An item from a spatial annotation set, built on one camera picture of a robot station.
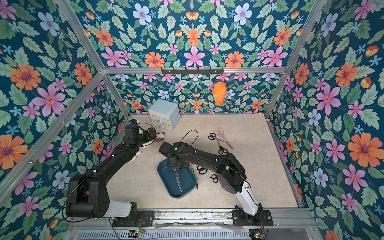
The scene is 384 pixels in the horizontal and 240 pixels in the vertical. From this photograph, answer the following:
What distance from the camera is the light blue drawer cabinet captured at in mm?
1036

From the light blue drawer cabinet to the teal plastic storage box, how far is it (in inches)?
11.0

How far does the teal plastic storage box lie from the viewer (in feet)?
2.59
